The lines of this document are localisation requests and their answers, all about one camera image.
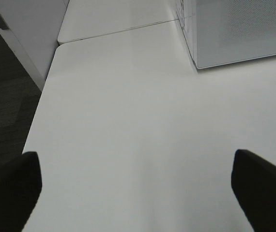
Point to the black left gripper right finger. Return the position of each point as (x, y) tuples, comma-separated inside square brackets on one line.
[(253, 182)]

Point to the white microwave door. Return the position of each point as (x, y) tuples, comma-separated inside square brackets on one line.
[(229, 31)]

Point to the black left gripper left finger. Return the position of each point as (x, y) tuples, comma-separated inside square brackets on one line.
[(20, 188)]

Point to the white partition panel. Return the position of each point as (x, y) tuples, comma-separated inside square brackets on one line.
[(31, 28)]

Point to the white microwave oven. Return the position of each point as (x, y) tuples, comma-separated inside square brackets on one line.
[(187, 15)]

